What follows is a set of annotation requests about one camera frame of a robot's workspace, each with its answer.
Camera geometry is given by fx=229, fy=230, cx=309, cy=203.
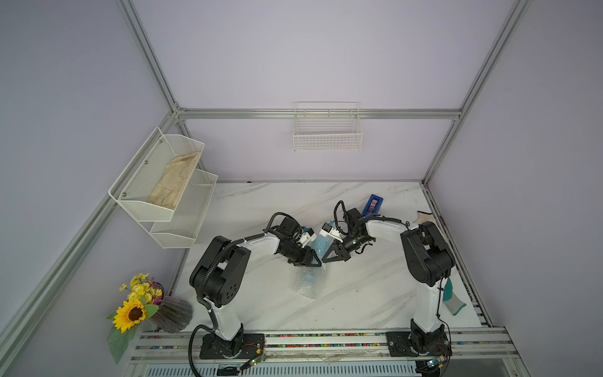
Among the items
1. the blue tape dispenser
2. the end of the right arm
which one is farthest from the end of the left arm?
the blue tape dispenser

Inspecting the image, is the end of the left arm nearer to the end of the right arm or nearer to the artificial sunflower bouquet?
the end of the right arm

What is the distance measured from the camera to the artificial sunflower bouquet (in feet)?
1.89

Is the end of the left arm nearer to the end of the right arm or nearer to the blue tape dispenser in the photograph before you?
the end of the right arm

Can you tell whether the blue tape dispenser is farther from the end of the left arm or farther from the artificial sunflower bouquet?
the artificial sunflower bouquet

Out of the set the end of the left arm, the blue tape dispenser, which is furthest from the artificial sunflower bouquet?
the blue tape dispenser

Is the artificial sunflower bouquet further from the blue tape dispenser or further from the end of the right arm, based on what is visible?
the blue tape dispenser

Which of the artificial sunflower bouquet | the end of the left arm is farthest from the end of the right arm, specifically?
the artificial sunflower bouquet

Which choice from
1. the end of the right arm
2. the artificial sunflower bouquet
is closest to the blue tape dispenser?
the end of the right arm
